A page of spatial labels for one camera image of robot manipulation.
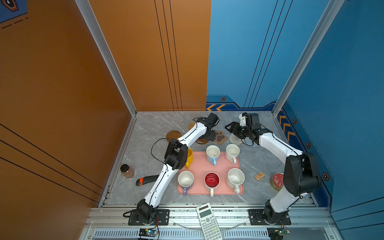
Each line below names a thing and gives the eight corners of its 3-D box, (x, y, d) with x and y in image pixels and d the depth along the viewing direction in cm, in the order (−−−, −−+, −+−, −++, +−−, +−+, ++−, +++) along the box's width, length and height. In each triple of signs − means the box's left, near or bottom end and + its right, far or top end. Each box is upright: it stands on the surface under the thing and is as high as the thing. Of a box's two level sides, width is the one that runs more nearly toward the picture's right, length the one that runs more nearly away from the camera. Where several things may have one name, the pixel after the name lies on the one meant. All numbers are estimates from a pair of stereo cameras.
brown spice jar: (126, 178, 89) (119, 171, 80) (128, 171, 91) (121, 164, 83) (133, 178, 89) (126, 171, 80) (135, 171, 91) (129, 164, 83)
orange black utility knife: (137, 186, 86) (136, 184, 84) (137, 180, 87) (136, 179, 85) (159, 179, 88) (158, 178, 86) (158, 174, 90) (157, 173, 88)
